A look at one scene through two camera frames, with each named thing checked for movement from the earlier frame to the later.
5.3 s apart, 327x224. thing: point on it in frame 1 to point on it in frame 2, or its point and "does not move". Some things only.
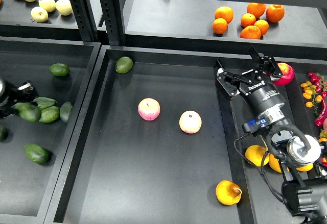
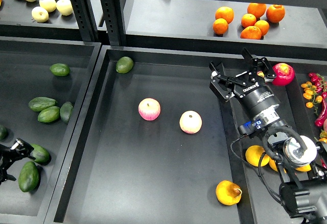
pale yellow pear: x=47 y=3 does not move
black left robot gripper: x=11 y=95 to x=20 y=149
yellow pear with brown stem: x=228 y=193 does not move
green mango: x=27 y=111 to x=28 y=177
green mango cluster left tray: x=43 y=102 does not move
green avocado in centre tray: x=123 y=65 does not move
